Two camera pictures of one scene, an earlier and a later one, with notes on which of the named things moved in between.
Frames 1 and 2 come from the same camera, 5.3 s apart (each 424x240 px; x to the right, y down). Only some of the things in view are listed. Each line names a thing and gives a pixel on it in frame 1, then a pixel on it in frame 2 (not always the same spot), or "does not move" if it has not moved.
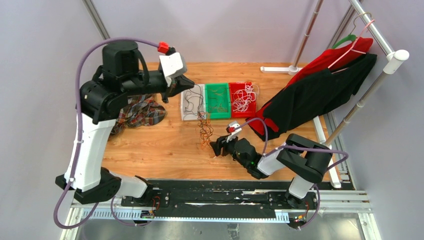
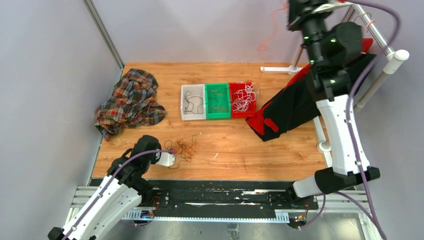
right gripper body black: x=228 y=147 -> x=307 y=21
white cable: x=243 y=97 does not move
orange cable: x=213 y=101 -> x=273 y=33
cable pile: x=206 y=130 -> x=185 y=150
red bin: x=242 y=101 does not move
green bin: x=217 y=101 does not move
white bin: x=193 y=103 does not move
